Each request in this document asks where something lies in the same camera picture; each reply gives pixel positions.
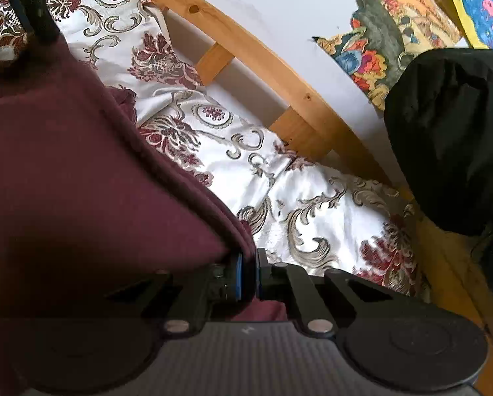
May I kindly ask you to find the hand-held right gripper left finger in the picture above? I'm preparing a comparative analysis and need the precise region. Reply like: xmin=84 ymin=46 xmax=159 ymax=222
xmin=105 ymin=252 xmax=256 ymax=336

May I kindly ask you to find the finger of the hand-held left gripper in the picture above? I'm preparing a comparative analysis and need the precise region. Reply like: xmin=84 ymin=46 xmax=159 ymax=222
xmin=0 ymin=0 xmax=61 ymax=46

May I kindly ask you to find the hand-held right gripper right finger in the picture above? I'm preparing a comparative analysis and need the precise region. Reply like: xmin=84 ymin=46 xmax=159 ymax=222
xmin=255 ymin=247 xmax=417 ymax=336

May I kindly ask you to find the maroon long-sleeve shirt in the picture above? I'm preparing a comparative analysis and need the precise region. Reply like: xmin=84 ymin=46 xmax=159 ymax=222
xmin=0 ymin=35 xmax=289 ymax=388

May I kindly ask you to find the floral white bedspread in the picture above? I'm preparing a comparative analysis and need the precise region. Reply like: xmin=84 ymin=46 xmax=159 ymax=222
xmin=0 ymin=0 xmax=433 ymax=303

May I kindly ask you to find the black padded coat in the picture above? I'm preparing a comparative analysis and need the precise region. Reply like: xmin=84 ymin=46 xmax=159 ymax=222
xmin=384 ymin=47 xmax=493 ymax=283

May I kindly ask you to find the wooden bed frame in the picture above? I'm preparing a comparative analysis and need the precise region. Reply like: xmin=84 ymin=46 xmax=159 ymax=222
xmin=99 ymin=0 xmax=493 ymax=396

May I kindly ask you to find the landscape cartoon wall poster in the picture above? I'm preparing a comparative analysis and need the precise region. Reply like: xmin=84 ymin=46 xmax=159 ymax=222
xmin=311 ymin=0 xmax=475 ymax=111

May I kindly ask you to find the yellow and blue wall poster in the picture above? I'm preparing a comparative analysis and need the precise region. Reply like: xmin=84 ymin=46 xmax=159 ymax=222
xmin=410 ymin=0 xmax=493 ymax=53

